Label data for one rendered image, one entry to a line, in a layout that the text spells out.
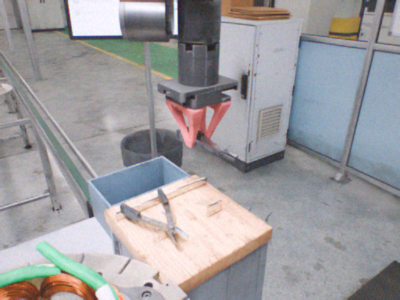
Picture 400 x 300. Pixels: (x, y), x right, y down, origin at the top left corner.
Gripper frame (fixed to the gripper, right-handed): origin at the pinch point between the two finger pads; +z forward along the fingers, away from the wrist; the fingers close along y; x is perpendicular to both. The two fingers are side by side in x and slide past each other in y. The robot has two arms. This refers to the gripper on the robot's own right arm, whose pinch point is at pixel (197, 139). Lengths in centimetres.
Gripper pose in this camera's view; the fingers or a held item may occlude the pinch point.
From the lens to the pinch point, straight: 49.5
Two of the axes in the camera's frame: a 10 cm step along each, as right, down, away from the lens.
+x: 6.2, 3.7, -6.9
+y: -7.8, 2.7, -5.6
